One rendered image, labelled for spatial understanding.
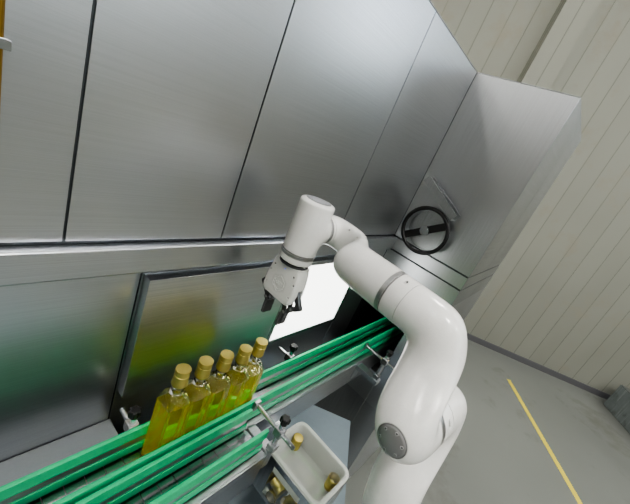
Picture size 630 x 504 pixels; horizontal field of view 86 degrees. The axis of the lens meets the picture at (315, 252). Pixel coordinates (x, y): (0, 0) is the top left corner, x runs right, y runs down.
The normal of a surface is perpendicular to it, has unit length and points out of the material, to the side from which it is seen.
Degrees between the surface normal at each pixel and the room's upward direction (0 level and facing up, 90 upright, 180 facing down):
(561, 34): 90
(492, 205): 90
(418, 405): 44
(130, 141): 90
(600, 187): 90
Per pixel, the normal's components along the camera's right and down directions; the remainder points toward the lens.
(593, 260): -0.15, 0.31
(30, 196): 0.70, 0.50
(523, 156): -0.61, 0.05
